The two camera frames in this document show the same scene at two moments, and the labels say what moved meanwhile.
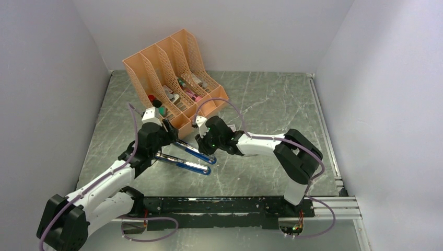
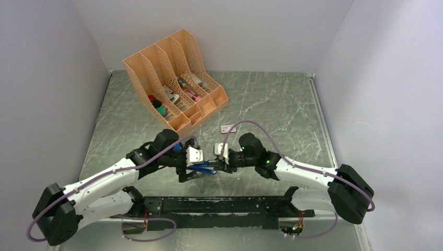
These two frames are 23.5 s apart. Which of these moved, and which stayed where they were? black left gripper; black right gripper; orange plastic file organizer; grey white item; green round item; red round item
Moved: black right gripper; black left gripper
Stayed: green round item; orange plastic file organizer; grey white item; red round item
